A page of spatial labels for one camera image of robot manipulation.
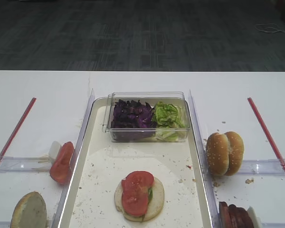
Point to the green lettuce pieces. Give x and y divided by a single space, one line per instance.
167 116

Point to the white stopper by tomato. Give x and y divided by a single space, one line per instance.
54 150

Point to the spare tomato slices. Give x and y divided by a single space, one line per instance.
60 170

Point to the stack of meat patties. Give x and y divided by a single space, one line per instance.
234 217

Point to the white stopper by patties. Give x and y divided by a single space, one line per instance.
256 220

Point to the purple cabbage shreds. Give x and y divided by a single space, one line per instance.
132 114

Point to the clear plastic salad container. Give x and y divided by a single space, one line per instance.
147 134

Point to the white metal tray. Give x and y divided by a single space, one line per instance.
102 164

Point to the right long clear divider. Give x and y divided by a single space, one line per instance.
211 212

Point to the long clear divider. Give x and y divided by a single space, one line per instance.
211 212
73 163

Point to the bottom bun on tray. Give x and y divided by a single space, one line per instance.
155 204

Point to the sesame burger buns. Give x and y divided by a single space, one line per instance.
224 153

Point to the left red tape strip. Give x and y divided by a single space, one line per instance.
17 127

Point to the red tape strip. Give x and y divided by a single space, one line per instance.
267 133
17 127

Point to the right upper clear holder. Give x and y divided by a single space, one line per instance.
272 167

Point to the clear holder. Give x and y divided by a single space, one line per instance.
272 167
24 164

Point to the left long clear divider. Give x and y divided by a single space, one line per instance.
73 163

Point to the left upper clear holder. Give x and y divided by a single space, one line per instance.
24 164

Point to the bun half standing left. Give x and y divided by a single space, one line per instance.
30 212

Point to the right red tape strip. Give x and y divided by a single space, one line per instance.
267 133

